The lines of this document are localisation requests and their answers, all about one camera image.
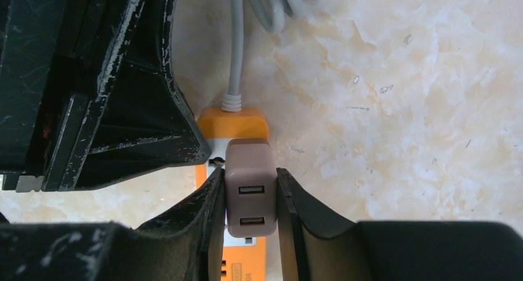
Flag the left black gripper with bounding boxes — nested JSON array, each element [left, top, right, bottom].
[[1, 0, 210, 192]]

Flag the orange power strip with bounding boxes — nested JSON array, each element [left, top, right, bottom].
[[195, 0, 330, 281]]

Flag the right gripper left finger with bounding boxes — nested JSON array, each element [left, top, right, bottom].
[[1, 168, 225, 280]]

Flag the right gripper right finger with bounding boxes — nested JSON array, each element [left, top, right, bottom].
[[278, 168, 522, 280]]

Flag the pink brown charger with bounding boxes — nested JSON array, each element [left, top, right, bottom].
[[224, 138, 278, 238]]

